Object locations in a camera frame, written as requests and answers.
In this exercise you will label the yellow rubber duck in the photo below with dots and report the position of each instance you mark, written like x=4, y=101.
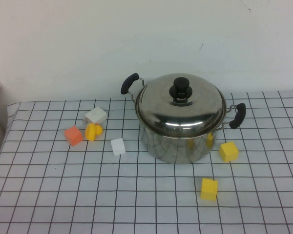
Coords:
x=91, y=132

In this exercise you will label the yellow foam cube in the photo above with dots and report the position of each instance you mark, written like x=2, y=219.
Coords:
x=228, y=151
x=209, y=189

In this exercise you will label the steel lid with black knob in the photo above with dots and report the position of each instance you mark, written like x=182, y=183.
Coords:
x=161, y=117

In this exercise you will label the white black grid tablecloth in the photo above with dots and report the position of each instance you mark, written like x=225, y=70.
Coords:
x=166, y=195

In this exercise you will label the orange foam cube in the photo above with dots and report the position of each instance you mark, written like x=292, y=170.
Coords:
x=73, y=136

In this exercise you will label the white foam cube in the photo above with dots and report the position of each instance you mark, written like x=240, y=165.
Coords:
x=118, y=146

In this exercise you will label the white power adapter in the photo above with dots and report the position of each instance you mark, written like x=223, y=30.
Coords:
x=96, y=115

